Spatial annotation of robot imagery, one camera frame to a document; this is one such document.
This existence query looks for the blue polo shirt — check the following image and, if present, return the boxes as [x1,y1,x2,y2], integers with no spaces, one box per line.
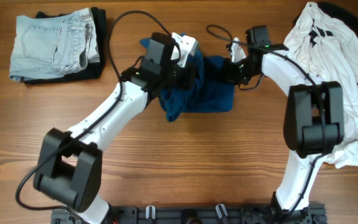
[139,32,236,123]

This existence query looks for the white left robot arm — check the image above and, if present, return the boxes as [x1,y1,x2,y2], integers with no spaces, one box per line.
[33,32,198,223]

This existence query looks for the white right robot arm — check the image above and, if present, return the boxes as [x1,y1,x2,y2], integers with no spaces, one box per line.
[225,26,344,223]

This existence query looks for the folded black garment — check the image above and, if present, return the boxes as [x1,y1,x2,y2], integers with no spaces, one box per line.
[20,7,107,85]

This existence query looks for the white printed t-shirt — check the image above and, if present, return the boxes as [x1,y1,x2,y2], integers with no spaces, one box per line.
[284,2,358,168]

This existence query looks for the folded light denim shorts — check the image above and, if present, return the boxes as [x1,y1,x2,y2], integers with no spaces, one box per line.
[9,7,99,82]

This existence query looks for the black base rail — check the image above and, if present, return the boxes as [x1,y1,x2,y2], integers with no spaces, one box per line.
[50,203,328,224]

